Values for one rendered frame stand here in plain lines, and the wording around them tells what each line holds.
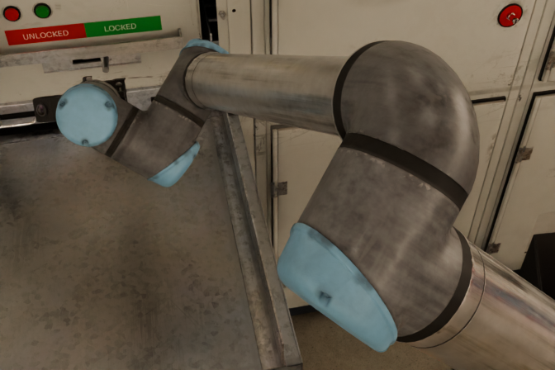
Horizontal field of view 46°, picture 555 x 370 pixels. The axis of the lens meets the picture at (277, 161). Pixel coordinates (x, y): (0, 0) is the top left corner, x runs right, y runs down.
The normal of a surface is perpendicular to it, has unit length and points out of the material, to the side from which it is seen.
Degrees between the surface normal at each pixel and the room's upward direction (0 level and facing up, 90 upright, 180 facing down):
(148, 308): 0
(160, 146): 50
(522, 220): 90
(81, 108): 57
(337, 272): 39
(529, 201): 90
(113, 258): 0
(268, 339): 0
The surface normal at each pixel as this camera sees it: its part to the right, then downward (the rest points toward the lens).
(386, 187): -0.20, -0.23
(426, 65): 0.22, -0.72
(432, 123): 0.14, -0.38
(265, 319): 0.00, -0.75
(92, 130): 0.10, 0.15
